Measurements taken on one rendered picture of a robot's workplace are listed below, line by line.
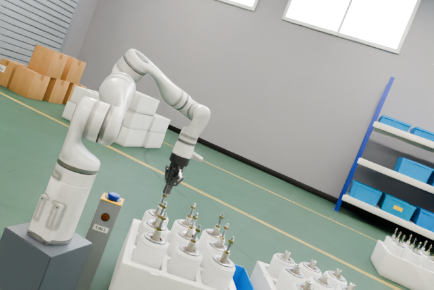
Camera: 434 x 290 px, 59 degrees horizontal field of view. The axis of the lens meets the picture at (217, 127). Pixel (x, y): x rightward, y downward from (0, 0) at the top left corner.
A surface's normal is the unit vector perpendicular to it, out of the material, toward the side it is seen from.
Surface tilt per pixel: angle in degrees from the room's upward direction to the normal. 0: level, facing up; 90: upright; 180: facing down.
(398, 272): 90
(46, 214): 90
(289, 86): 90
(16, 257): 90
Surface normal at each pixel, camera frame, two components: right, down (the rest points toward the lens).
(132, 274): 0.12, 0.11
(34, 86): 0.86, 0.36
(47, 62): -0.29, -0.07
